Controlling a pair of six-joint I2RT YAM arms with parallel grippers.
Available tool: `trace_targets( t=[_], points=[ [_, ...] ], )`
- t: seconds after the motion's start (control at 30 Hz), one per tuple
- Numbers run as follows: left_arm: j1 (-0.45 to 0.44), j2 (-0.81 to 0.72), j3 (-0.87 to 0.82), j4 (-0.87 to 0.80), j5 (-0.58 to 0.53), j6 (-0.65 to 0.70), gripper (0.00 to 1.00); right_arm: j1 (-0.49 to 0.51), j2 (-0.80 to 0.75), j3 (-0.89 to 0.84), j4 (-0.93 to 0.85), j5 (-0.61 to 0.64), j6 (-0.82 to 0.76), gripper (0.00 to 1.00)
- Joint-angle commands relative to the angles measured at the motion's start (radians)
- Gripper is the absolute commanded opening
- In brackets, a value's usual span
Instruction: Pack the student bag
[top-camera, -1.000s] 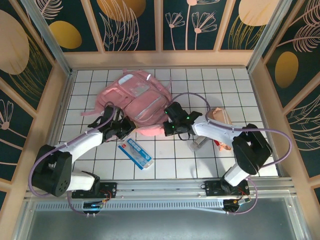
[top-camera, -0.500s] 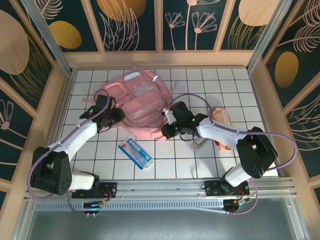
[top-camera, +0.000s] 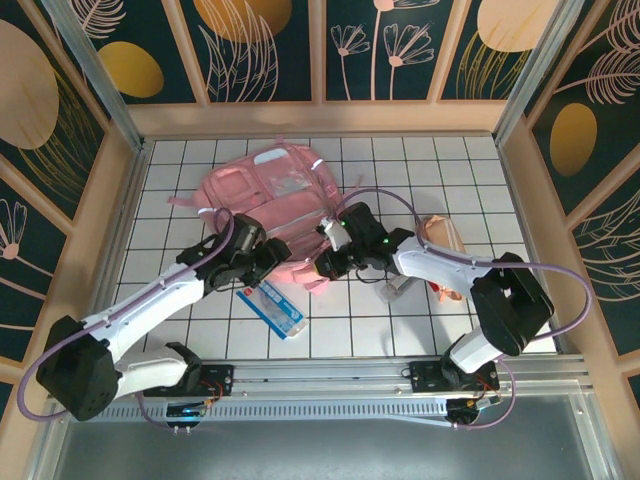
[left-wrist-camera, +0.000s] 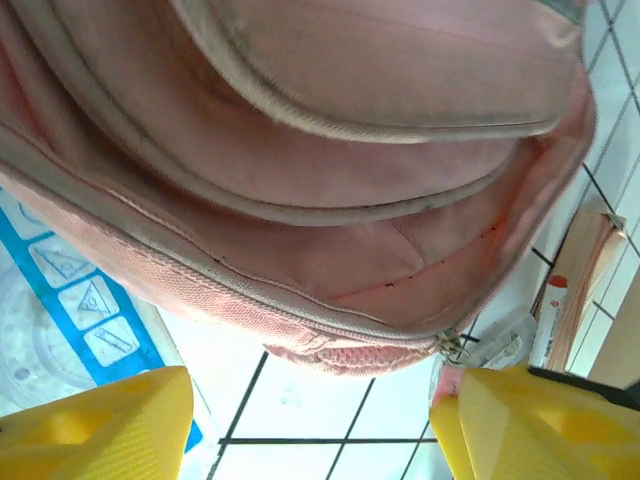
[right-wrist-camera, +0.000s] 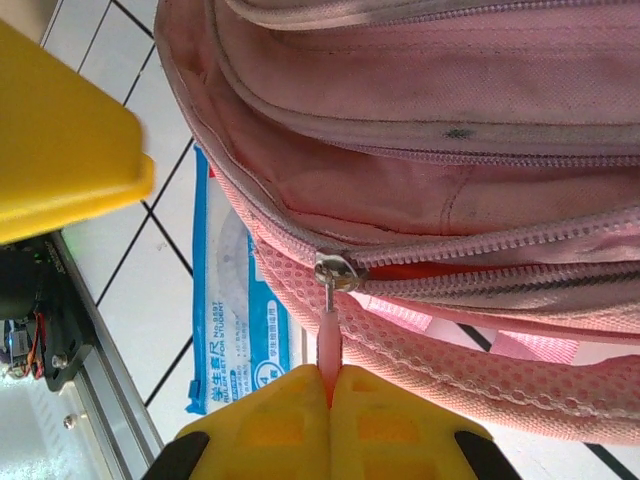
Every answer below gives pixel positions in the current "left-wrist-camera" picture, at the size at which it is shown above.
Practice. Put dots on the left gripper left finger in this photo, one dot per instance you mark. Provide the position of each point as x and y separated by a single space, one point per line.
110 435

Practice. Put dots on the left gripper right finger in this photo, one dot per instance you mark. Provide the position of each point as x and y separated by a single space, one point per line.
540 435

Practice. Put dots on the white red-capped glue stick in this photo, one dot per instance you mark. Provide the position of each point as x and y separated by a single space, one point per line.
552 320

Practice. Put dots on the blue white ruler set pack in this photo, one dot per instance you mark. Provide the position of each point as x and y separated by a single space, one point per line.
75 300

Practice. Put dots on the pink school backpack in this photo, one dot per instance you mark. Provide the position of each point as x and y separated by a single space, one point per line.
300 175

